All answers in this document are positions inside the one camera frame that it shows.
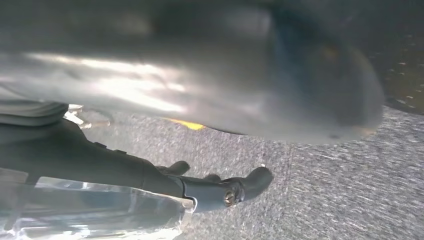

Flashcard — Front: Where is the yellow floor tape square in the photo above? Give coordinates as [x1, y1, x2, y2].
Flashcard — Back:
[164, 117, 207, 131]

